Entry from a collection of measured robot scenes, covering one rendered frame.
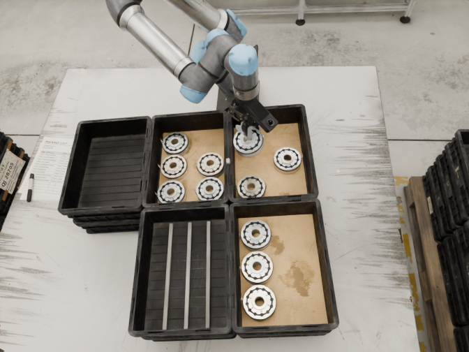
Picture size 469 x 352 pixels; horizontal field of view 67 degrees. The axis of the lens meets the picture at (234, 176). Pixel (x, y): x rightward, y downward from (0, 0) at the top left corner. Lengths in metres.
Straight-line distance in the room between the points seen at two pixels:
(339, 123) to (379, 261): 0.62
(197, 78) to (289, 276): 0.68
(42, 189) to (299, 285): 1.16
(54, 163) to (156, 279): 0.81
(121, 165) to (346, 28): 2.30
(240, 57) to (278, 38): 2.15
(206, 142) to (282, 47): 1.73
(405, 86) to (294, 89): 1.27
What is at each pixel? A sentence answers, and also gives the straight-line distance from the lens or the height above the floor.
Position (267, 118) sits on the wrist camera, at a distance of 1.10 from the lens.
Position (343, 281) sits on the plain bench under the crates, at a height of 0.70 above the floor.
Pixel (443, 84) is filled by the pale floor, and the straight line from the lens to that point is 2.98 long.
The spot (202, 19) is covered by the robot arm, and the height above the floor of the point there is 1.18.
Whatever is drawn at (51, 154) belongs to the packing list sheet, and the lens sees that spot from 1.85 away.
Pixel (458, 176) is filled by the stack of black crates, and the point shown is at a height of 0.51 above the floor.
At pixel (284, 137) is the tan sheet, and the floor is 0.83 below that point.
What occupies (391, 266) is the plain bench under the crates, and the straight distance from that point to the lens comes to 1.42.
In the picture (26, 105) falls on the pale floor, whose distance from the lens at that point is 3.26.
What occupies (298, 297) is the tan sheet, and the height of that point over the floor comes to 0.83.
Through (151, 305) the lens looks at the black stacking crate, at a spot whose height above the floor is 0.83.
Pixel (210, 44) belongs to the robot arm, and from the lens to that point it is 1.08.
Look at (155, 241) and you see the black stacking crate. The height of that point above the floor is 0.83.
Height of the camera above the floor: 2.01
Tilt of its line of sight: 61 degrees down
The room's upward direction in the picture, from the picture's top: 10 degrees counter-clockwise
